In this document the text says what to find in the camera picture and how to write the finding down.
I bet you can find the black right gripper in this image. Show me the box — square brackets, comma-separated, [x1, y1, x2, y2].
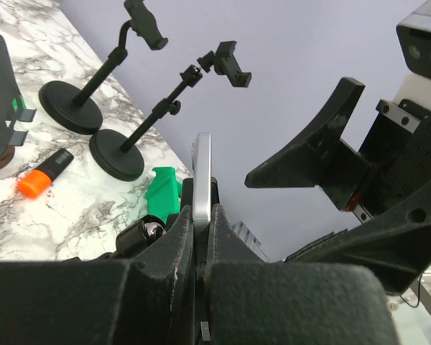
[244, 78, 431, 295]

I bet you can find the orange-capped black marker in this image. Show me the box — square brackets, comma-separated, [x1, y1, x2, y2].
[17, 149, 74, 198]

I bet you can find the brown round phone stand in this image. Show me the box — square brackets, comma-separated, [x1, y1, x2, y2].
[0, 35, 36, 169]

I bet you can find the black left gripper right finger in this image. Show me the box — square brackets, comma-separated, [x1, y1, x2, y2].
[205, 205, 399, 344]

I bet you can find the black round-base phone stand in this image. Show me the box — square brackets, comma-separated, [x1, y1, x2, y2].
[39, 1, 168, 135]

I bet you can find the green plastic bin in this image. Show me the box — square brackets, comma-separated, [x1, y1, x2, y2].
[145, 167, 182, 223]

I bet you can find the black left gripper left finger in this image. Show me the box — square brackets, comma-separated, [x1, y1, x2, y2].
[0, 207, 194, 344]

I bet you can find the white-edged back phone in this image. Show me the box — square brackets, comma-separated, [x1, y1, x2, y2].
[192, 132, 212, 233]

